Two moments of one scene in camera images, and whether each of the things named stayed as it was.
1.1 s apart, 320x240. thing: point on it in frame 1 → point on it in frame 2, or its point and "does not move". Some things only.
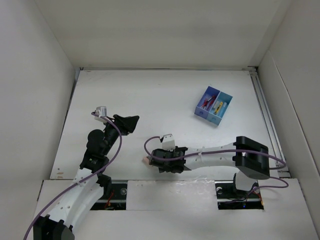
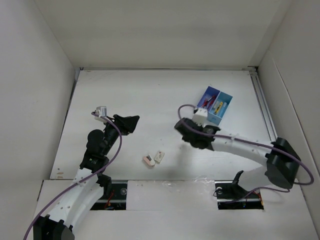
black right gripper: (163, 169) → (195, 123)
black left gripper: (126, 124) does not move
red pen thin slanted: (206, 102) does not move
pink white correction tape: (146, 160) does not move
